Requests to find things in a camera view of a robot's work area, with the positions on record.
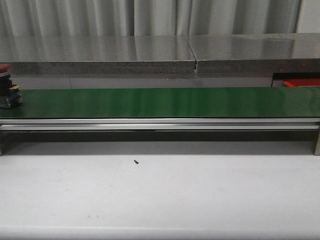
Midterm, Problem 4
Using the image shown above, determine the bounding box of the red mushroom push button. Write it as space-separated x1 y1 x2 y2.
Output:
0 63 22 109

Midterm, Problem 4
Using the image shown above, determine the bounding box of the grey stone counter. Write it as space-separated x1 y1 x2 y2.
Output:
0 33 320 89

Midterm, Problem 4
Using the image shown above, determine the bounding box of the green conveyor belt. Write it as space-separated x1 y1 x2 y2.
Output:
0 86 320 156

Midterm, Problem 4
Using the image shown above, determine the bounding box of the white curtain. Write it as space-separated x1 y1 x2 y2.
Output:
0 0 320 37

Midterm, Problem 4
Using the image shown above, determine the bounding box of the red plastic tray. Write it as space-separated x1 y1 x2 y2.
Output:
283 78 320 87

